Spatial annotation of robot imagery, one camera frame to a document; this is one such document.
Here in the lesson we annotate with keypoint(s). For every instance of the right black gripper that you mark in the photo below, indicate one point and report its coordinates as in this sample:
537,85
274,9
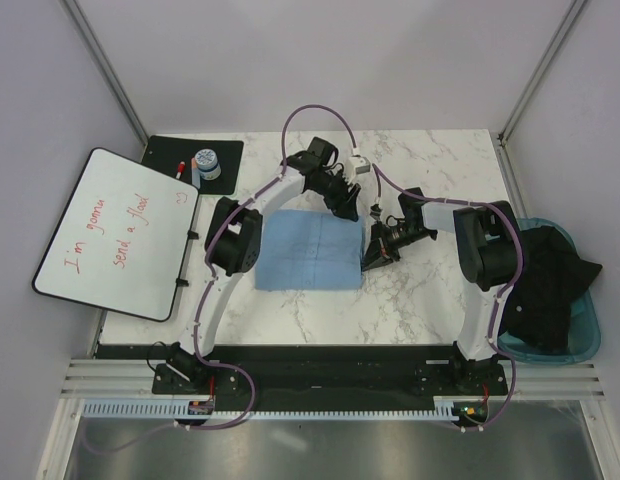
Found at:
378,248

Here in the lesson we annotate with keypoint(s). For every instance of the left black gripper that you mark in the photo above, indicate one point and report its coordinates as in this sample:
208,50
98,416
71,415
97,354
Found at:
348,208

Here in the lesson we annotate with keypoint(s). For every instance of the light blue long sleeve shirt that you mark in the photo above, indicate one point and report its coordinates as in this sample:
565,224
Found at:
308,250

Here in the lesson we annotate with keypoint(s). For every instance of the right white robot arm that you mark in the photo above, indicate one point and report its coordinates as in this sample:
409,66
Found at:
489,250

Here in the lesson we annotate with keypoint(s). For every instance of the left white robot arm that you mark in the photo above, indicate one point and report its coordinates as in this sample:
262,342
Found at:
233,242

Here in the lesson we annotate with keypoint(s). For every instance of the blue white round container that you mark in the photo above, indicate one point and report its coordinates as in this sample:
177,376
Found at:
207,164

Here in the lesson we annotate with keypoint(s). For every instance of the light blue marker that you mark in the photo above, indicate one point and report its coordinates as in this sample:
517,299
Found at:
195,175

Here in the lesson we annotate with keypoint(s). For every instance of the black clothes in bin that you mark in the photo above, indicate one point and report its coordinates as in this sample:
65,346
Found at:
538,310

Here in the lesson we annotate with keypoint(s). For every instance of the red white marker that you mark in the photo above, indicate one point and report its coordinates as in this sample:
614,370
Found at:
180,170

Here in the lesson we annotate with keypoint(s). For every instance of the black mat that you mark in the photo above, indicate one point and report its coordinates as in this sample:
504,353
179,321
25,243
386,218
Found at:
164,154

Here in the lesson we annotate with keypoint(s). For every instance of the teal plastic bin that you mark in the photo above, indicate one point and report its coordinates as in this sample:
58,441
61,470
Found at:
584,334

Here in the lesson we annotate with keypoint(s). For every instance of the white dry-erase board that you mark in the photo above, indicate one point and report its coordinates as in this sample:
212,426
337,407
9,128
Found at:
121,240

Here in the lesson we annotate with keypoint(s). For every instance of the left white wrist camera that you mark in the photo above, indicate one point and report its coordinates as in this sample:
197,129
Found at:
356,165

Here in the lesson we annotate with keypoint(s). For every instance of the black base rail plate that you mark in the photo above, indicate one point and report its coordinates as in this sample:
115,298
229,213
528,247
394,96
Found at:
329,377

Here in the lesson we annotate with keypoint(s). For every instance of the white slotted cable duct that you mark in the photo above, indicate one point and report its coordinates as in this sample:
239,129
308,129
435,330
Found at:
184,409

